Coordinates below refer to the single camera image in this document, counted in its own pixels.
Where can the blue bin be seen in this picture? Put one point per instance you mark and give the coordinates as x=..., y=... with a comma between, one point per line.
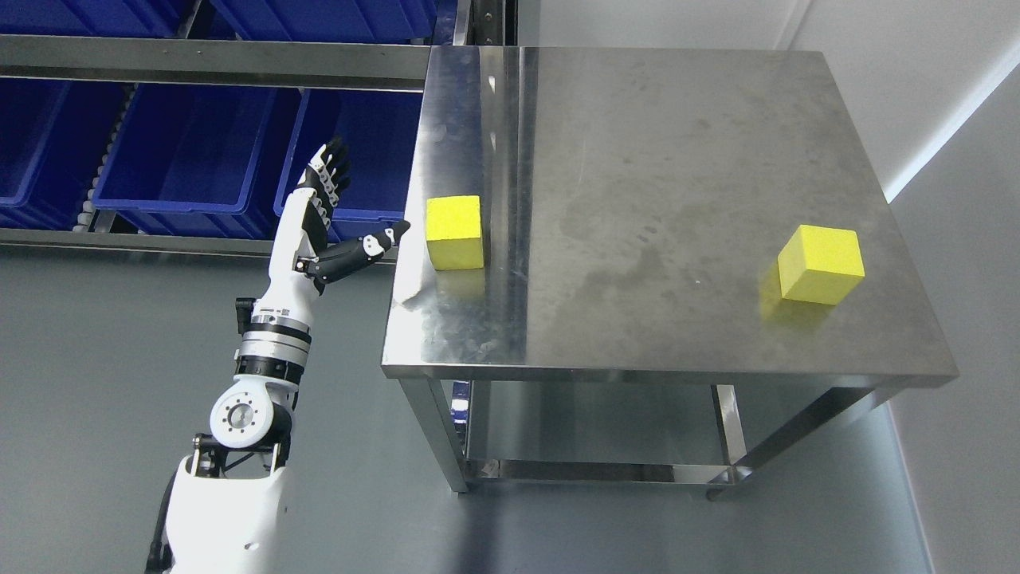
x=94, y=18
x=361, y=22
x=53, y=135
x=380, y=130
x=198, y=161

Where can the blue bin upper left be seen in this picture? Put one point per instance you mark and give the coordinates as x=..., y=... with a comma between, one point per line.
x=94, y=18

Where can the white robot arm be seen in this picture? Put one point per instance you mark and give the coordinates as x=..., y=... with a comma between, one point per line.
x=222, y=509

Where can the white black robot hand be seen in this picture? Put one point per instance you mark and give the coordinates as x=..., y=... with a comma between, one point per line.
x=302, y=262

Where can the stainless steel table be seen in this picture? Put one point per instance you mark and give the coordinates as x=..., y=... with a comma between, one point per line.
x=634, y=203

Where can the yellow foam block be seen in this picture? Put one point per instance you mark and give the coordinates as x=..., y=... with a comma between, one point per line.
x=454, y=233
x=820, y=265

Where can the blue bin right of centre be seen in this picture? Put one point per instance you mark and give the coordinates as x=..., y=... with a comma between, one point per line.
x=380, y=130

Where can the blue bin upper right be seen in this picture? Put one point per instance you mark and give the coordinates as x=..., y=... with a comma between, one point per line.
x=361, y=22

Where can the blue bin far left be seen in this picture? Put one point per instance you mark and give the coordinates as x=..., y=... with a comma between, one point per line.
x=53, y=135

